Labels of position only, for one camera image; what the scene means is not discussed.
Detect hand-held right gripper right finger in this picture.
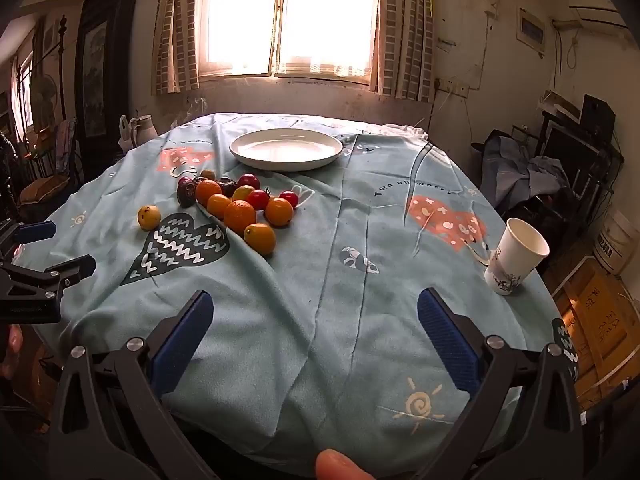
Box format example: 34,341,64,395
416,287,588,480

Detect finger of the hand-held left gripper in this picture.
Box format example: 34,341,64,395
0,220,57,262
0,254,97,301

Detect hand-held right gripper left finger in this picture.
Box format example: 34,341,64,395
47,289,216,480

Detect yellow loquat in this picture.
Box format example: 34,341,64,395
137,204,162,231

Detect orange mandarin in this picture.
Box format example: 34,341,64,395
223,200,257,235
195,179,222,206

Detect white round plate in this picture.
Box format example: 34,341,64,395
229,128,344,172

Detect person's left hand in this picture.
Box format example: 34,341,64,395
0,325,24,381

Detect person's right hand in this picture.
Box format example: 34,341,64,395
316,449,377,480

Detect brown chair cushion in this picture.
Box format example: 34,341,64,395
20,176,71,206

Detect white paper cup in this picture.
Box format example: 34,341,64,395
484,217,551,297

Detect standing fan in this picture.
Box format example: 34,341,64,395
32,74,57,131

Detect light blue printed tablecloth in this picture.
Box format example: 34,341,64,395
17,112,581,476

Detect white pitcher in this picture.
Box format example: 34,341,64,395
129,115,160,150

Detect dark framed painting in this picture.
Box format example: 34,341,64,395
75,0,142,161

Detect pile of grey clothes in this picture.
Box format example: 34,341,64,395
472,130,571,206

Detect white plastic bucket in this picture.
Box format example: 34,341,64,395
592,207,636,276

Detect white under cloth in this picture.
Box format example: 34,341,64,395
385,122,431,139

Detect black monitor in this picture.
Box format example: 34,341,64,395
537,115,601,181

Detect checked curtain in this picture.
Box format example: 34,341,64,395
151,0,216,96
370,0,436,103

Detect black speaker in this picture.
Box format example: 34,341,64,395
580,94,617,143

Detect bright window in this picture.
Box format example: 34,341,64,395
197,0,381,86

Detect white air conditioner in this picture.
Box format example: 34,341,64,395
567,0,628,28

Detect wall socket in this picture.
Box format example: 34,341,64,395
435,77,471,98

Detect white wall electric box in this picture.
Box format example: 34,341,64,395
516,8,547,56

